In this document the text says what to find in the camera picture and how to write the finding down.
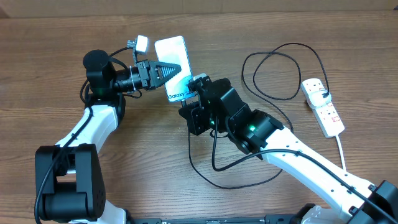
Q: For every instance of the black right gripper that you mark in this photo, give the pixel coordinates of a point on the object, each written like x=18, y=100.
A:
x=196, y=112

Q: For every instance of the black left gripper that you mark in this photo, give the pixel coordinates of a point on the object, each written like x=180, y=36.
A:
x=145, y=66

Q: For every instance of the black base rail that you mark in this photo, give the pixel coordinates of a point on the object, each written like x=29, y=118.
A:
x=214, y=221

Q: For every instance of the white charger plug adapter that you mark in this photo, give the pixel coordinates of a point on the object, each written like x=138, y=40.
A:
x=318, y=99

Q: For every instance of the blue Galaxy smartphone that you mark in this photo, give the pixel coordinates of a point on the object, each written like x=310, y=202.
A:
x=173, y=52

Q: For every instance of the white power strip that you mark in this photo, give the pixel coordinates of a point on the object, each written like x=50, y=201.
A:
x=327, y=117

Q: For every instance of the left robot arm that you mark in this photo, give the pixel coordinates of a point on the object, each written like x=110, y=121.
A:
x=68, y=177

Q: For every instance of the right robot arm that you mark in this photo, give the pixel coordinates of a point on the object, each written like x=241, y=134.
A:
x=351, y=199

